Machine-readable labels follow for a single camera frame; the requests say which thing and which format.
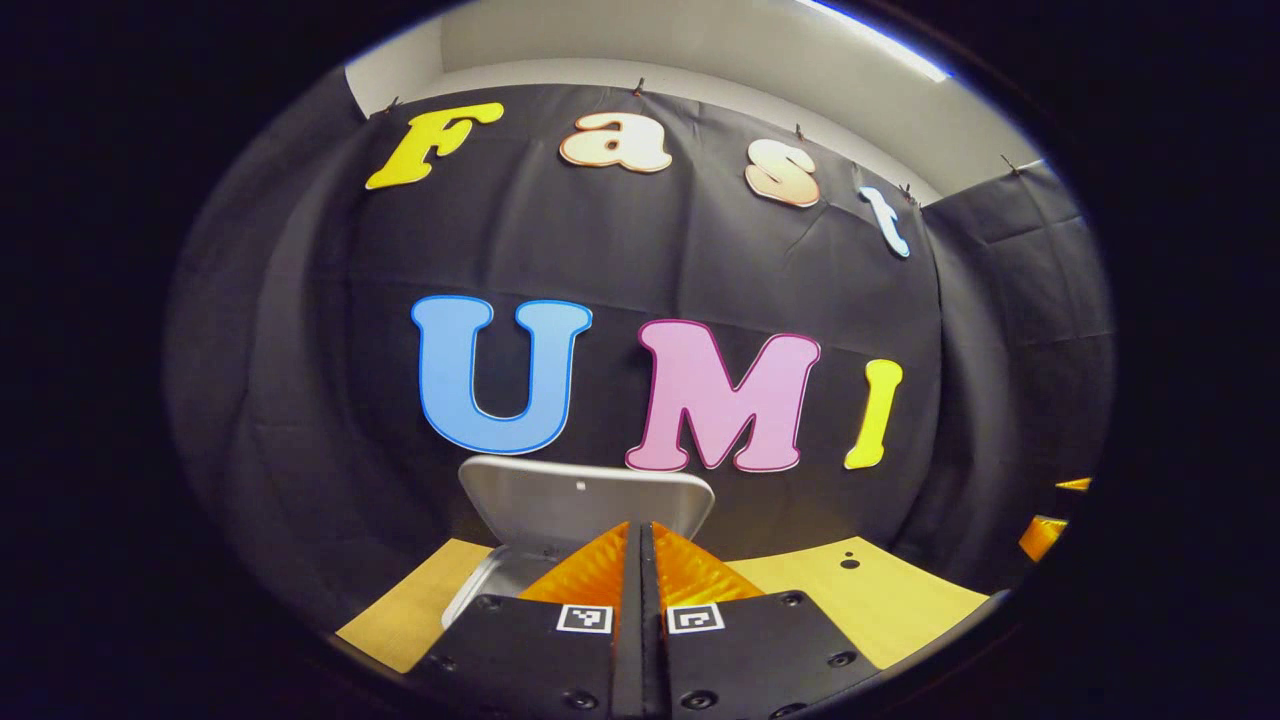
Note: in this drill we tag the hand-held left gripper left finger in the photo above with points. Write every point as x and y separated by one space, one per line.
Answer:
628 660

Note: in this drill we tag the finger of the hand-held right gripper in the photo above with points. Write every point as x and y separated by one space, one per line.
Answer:
1075 484
1040 538

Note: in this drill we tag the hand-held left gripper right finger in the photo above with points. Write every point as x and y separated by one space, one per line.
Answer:
655 660

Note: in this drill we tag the white desktop garbage bin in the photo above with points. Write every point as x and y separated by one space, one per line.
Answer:
580 500

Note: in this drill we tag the wooden desktop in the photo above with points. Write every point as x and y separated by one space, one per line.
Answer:
900 610

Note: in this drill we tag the black backdrop cloth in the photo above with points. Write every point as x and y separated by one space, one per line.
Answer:
650 250

